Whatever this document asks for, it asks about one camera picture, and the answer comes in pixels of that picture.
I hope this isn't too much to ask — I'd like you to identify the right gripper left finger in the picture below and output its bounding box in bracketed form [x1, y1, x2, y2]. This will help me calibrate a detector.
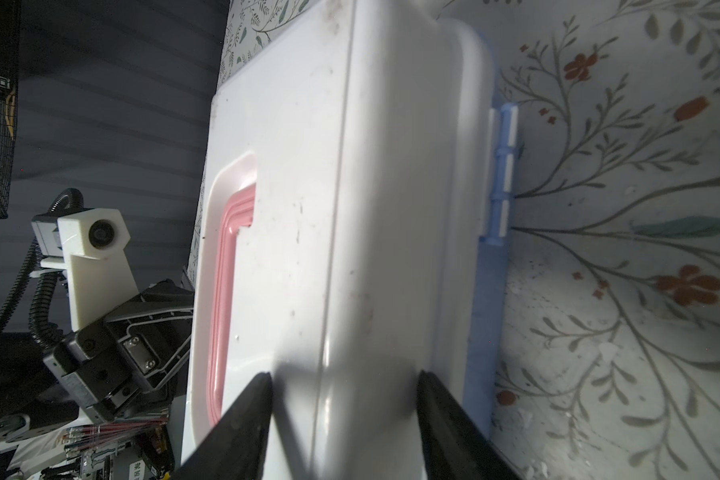
[171, 372, 273, 480]

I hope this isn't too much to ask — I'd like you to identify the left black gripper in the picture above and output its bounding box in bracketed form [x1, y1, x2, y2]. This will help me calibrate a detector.
[43, 280, 194, 423]

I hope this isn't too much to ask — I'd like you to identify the white blue tool box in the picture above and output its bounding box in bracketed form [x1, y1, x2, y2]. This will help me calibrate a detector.
[179, 1, 502, 479]

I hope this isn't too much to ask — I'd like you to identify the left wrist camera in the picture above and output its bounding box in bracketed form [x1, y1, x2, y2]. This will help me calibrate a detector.
[32, 208, 138, 331]

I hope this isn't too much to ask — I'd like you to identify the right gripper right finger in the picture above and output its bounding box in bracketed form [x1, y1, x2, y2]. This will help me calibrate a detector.
[416, 371, 520, 480]

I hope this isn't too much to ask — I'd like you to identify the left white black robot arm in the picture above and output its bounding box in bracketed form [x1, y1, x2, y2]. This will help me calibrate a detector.
[0, 188, 194, 479]

